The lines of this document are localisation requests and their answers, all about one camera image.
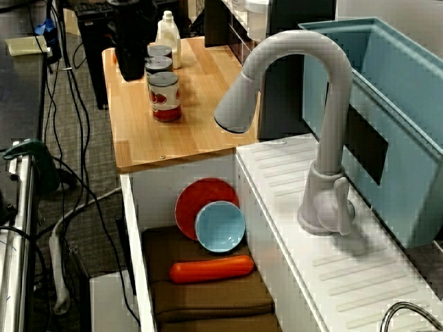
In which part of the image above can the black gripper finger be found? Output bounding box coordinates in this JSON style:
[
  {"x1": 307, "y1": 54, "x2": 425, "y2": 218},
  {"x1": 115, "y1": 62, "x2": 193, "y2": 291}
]
[
  {"x1": 133, "y1": 50, "x2": 150, "y2": 82},
  {"x1": 117, "y1": 50, "x2": 135, "y2": 82}
]

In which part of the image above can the white plastic detergent bottle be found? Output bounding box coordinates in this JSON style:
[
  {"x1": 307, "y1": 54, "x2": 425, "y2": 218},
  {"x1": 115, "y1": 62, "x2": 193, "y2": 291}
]
[{"x1": 154, "y1": 10, "x2": 183, "y2": 70}]

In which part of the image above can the orange toy sausage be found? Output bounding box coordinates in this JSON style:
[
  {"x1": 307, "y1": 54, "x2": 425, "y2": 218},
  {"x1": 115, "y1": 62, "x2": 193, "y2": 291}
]
[{"x1": 169, "y1": 255, "x2": 255, "y2": 285}]

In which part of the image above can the peas can green label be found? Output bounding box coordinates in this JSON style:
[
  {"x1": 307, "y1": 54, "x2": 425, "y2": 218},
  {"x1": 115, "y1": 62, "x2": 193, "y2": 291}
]
[{"x1": 144, "y1": 55, "x2": 174, "y2": 86}]

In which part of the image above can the silver metal frame rail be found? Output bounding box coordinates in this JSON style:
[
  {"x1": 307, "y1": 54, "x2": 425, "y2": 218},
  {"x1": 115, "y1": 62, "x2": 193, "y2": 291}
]
[{"x1": 0, "y1": 140, "x2": 41, "y2": 332}]

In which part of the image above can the red plate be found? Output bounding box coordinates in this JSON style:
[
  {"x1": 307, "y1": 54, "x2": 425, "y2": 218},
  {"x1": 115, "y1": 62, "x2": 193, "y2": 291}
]
[{"x1": 174, "y1": 178, "x2": 240, "y2": 242}]

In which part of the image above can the green clamp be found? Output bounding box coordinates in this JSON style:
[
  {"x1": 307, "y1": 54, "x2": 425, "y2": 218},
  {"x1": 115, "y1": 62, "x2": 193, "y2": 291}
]
[{"x1": 1, "y1": 139, "x2": 62, "y2": 196}]

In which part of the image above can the brown folded cloth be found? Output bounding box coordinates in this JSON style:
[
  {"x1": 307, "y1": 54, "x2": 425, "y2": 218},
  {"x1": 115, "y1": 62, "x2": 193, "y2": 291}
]
[{"x1": 141, "y1": 226, "x2": 283, "y2": 332}]

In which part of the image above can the black cabinet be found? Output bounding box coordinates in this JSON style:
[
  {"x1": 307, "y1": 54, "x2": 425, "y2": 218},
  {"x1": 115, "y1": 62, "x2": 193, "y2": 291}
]
[{"x1": 76, "y1": 10, "x2": 139, "y2": 111}]

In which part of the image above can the grey toy kitchen faucet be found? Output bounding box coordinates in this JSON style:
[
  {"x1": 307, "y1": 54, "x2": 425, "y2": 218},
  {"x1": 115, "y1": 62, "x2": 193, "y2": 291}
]
[{"x1": 213, "y1": 30, "x2": 357, "y2": 237}]

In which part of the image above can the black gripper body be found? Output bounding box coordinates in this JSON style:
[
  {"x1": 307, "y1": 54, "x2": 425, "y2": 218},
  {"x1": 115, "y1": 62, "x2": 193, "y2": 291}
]
[{"x1": 112, "y1": 5, "x2": 158, "y2": 53}]

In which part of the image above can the white power strip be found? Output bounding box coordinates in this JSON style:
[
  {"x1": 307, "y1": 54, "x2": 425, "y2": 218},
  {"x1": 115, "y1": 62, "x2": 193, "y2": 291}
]
[{"x1": 48, "y1": 186, "x2": 122, "y2": 315}]

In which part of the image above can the black keyboard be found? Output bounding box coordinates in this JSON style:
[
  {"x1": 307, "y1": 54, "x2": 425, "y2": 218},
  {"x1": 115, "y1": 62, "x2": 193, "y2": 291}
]
[{"x1": 74, "y1": 0, "x2": 181, "y2": 17}]

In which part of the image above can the light blue bowl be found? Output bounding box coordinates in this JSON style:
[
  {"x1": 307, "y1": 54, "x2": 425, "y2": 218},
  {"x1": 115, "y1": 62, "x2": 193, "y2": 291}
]
[{"x1": 194, "y1": 201, "x2": 246, "y2": 253}]

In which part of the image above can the beans can orange brown label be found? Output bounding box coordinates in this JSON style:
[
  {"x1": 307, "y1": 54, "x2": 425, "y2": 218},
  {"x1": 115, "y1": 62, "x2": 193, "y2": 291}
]
[{"x1": 147, "y1": 44, "x2": 173, "y2": 59}]

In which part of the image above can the white box panel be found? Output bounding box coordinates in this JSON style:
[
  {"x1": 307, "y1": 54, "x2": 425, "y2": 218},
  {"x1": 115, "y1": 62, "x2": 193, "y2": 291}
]
[{"x1": 89, "y1": 269, "x2": 139, "y2": 332}]

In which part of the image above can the black upright panel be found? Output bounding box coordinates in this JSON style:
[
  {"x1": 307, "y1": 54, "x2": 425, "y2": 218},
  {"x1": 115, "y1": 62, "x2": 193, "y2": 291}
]
[{"x1": 257, "y1": 0, "x2": 336, "y2": 142}]

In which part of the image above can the white toy sink unit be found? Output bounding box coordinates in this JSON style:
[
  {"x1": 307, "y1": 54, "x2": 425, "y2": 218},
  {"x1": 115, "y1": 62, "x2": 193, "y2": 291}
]
[{"x1": 119, "y1": 134, "x2": 443, "y2": 332}]

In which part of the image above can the blue plastic bin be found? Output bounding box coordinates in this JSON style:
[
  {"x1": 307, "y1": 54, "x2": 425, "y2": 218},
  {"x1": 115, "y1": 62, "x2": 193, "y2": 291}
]
[{"x1": 298, "y1": 17, "x2": 443, "y2": 250}]

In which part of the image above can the tomato can red white label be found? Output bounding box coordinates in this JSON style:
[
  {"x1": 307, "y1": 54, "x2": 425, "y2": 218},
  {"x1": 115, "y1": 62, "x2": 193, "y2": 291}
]
[{"x1": 147, "y1": 71, "x2": 183, "y2": 123}]

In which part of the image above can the yellow paper note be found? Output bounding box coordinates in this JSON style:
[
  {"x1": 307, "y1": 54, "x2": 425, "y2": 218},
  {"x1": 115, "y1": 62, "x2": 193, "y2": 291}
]
[{"x1": 5, "y1": 35, "x2": 49, "y2": 57}]

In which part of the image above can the silver metal pot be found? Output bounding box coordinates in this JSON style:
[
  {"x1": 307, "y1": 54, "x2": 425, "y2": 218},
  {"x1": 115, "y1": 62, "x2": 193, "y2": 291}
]
[{"x1": 379, "y1": 301, "x2": 443, "y2": 332}]

